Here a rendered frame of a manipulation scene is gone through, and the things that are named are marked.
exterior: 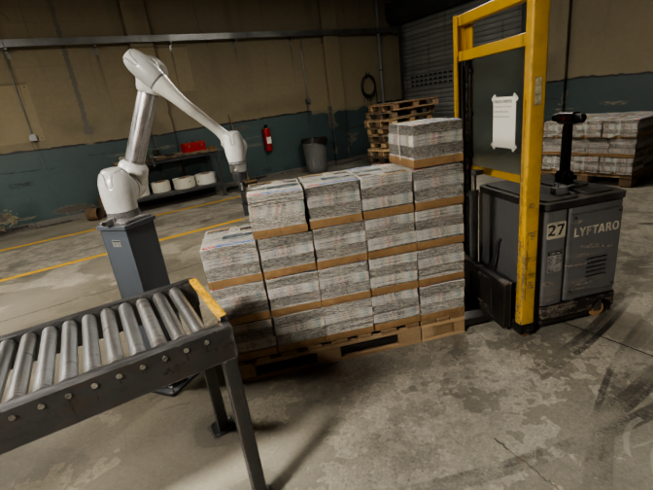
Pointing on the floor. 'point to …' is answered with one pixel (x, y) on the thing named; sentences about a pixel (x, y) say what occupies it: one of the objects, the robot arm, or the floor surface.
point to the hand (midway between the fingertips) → (246, 209)
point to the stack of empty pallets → (402, 112)
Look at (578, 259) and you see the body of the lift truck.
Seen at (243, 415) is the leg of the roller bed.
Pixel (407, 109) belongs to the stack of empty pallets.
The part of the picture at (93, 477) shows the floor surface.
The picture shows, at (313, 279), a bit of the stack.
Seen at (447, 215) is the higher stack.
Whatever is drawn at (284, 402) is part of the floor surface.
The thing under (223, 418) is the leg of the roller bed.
